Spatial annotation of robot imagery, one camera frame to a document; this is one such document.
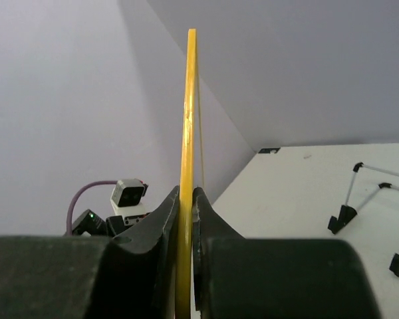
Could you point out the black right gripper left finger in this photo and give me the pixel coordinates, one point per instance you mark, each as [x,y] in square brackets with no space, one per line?
[128,276]

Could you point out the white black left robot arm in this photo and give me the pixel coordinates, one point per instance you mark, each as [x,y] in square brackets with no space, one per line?
[90,223]

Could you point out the black metal whiteboard stand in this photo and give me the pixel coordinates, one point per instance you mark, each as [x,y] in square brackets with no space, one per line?
[368,217]

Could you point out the yellow framed whiteboard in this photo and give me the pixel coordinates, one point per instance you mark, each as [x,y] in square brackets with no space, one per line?
[192,106]

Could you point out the blue left table label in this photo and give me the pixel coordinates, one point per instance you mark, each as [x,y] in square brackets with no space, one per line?
[269,150]

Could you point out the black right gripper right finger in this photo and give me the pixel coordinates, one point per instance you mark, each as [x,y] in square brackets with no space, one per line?
[236,277]

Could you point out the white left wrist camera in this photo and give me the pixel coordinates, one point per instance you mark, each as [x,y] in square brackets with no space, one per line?
[126,197]

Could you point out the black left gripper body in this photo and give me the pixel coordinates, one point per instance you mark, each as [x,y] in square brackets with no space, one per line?
[117,224]

